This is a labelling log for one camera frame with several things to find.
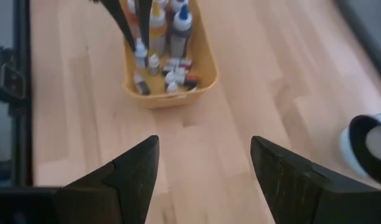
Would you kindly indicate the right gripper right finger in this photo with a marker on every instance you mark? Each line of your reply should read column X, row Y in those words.
column 287, row 186

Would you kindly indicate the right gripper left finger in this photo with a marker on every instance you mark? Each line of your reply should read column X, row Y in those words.
column 131, row 186

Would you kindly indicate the white cylindrical projector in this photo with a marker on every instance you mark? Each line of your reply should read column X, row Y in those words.
column 377, row 140

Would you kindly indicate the large blue food coloring bottle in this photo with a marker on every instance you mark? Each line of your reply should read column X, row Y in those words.
column 179, row 40

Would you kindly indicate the small white-capped dropper bottle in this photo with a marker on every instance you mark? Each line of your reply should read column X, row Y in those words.
column 140, row 56
column 170, row 77
column 172, row 88
column 153, row 67

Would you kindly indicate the yellow plastic bin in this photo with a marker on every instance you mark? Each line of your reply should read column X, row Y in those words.
column 206, row 71

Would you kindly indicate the small red food coloring bottle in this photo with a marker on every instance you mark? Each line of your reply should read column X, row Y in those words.
column 184, row 63

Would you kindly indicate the large yellow food coloring bottle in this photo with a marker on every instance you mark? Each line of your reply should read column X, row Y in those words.
column 157, row 34

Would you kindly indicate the small dark food coloring bottle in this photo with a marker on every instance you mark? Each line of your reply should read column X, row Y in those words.
column 142, row 87

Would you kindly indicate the large orange food coloring bottle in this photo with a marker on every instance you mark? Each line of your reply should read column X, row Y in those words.
column 133, row 21

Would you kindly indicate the small white bottle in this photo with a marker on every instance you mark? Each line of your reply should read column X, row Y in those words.
column 190, row 81

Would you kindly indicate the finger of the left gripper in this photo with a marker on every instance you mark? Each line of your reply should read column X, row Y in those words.
column 117, row 18
column 145, row 18

